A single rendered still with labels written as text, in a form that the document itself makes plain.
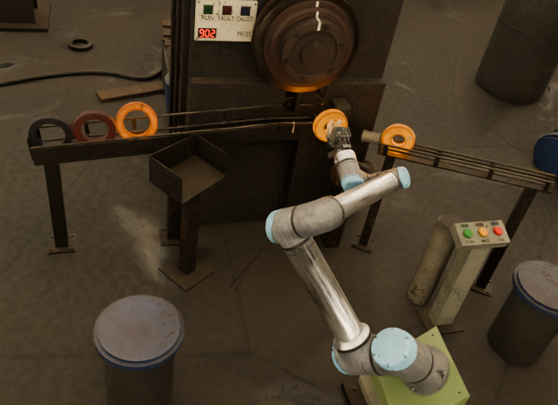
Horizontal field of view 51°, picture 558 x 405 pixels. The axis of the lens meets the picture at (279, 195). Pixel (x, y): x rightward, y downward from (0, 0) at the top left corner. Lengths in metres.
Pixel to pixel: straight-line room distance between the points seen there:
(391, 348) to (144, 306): 0.91
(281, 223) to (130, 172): 1.72
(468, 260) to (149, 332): 1.39
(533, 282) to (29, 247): 2.38
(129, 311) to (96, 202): 1.21
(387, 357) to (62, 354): 1.36
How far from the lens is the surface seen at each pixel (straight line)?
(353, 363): 2.26
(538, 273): 2.88
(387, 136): 2.86
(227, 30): 2.63
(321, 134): 2.60
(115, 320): 2.23
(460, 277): 2.78
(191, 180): 2.54
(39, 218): 3.29
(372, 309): 2.97
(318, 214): 1.93
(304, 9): 2.50
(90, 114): 2.66
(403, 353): 2.13
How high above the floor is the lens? 2.18
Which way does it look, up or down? 39 degrees down
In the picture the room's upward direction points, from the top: 10 degrees clockwise
